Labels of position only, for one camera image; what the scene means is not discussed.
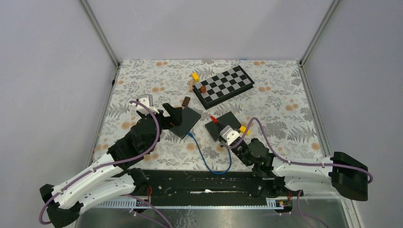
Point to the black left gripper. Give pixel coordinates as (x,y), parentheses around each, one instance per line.
(176,114)

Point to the black network switch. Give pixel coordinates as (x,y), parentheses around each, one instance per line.
(214,129)
(189,119)

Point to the black white chessboard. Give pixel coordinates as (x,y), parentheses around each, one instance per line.
(223,86)

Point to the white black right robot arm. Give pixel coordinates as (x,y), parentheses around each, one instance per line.
(341,172)

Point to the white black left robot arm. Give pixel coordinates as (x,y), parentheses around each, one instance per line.
(109,176)

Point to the dark brown wooden block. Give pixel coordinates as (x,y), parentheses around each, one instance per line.
(186,101)

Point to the yellow block on mat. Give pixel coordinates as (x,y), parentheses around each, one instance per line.
(243,129)

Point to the brown round chess piece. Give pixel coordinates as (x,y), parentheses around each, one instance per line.
(202,89)

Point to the yellow block near chessboard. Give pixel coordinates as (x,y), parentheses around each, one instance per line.
(195,77)

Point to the floral table mat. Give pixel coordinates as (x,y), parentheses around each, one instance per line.
(278,99)

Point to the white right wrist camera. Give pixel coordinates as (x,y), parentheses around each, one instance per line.
(228,136)

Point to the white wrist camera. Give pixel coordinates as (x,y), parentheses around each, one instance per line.
(228,136)
(144,103)

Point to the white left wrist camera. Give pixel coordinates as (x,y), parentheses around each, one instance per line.
(144,103)

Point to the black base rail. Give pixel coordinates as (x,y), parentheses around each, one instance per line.
(202,188)

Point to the left aluminium frame post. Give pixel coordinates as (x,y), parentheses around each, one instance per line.
(99,32)

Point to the aluminium frame post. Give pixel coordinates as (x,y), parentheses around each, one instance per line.
(327,17)
(99,32)

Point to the right aluminium frame post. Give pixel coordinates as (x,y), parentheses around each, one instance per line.
(327,17)

